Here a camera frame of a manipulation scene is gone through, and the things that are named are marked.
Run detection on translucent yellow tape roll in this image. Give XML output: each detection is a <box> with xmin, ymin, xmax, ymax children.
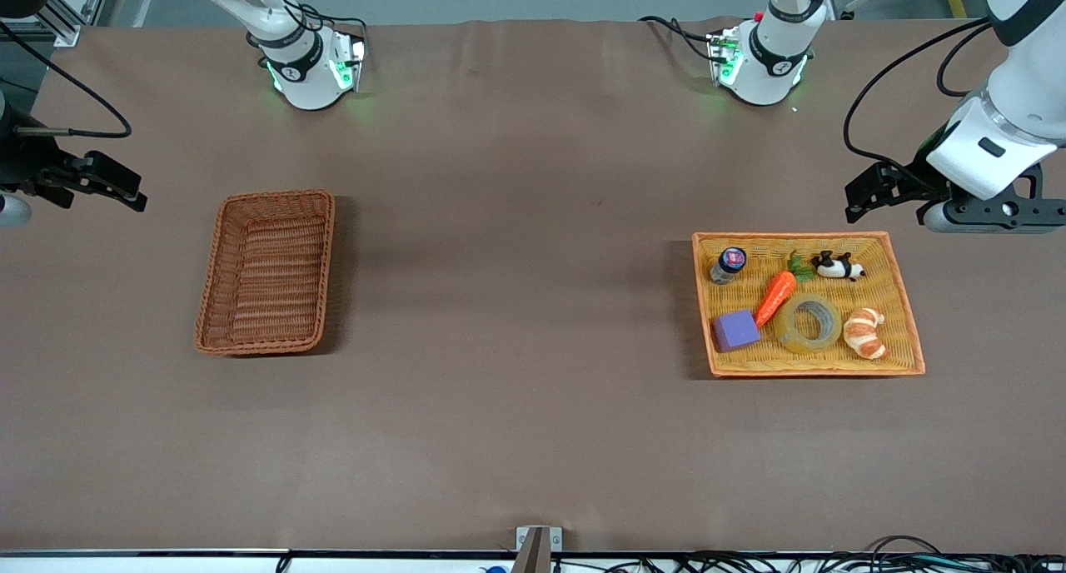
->
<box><xmin>775</xmin><ymin>293</ymin><xmax>844</xmax><ymax>354</ymax></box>

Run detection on brown wicker basket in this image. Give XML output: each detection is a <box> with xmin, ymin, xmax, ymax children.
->
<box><xmin>194</xmin><ymin>190</ymin><xmax>336</xmax><ymax>357</ymax></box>

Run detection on yellow wicker basket orange rim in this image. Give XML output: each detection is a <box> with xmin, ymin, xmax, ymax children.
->
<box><xmin>691</xmin><ymin>231</ymin><xmax>927</xmax><ymax>379</ymax></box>

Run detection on black white panda figurine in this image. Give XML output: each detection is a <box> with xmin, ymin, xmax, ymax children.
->
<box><xmin>812</xmin><ymin>251</ymin><xmax>867</xmax><ymax>282</ymax></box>

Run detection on toy croissant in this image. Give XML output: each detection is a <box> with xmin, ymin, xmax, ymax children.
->
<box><xmin>843</xmin><ymin>307</ymin><xmax>889</xmax><ymax>361</ymax></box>

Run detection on orange toy carrot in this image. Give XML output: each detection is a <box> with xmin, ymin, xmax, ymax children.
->
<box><xmin>754</xmin><ymin>251</ymin><xmax>817</xmax><ymax>330</ymax></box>

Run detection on small jar with dark lid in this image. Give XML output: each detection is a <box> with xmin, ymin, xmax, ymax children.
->
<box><xmin>710</xmin><ymin>247</ymin><xmax>748</xmax><ymax>286</ymax></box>

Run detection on purple foam cube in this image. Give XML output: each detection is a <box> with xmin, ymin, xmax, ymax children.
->
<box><xmin>712</xmin><ymin>309</ymin><xmax>762</xmax><ymax>353</ymax></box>

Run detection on brown table cover sheet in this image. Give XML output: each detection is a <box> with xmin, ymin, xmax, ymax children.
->
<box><xmin>0</xmin><ymin>17</ymin><xmax>1066</xmax><ymax>556</ymax></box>

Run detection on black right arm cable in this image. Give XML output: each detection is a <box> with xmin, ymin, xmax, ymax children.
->
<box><xmin>0</xmin><ymin>20</ymin><xmax>134</xmax><ymax>138</ymax></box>

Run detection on black left arm loop cable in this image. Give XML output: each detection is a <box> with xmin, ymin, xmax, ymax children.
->
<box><xmin>936</xmin><ymin>23</ymin><xmax>994</xmax><ymax>99</ymax></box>

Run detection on aluminium frame profile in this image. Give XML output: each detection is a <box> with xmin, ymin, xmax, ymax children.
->
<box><xmin>33</xmin><ymin>0</ymin><xmax>113</xmax><ymax>47</ymax></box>

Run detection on black left base cable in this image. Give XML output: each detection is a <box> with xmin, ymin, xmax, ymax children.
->
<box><xmin>639</xmin><ymin>15</ymin><xmax>719</xmax><ymax>62</ymax></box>

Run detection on black base cable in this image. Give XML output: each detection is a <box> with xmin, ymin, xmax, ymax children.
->
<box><xmin>639</xmin><ymin>15</ymin><xmax>719</xmax><ymax>62</ymax></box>
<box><xmin>250</xmin><ymin>0</ymin><xmax>369</xmax><ymax>66</ymax></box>

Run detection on black right base cable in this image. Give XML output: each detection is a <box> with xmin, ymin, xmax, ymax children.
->
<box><xmin>250</xmin><ymin>0</ymin><xmax>369</xmax><ymax>66</ymax></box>

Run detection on white table edge rail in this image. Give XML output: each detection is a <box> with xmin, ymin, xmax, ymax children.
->
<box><xmin>0</xmin><ymin>550</ymin><xmax>1066</xmax><ymax>573</ymax></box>

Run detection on tangled black cables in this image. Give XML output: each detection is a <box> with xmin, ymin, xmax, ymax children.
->
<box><xmin>550</xmin><ymin>536</ymin><xmax>1066</xmax><ymax>573</ymax></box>

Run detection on metal table clamp bracket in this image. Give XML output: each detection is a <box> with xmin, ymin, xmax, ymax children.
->
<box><xmin>512</xmin><ymin>526</ymin><xmax>563</xmax><ymax>573</ymax></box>

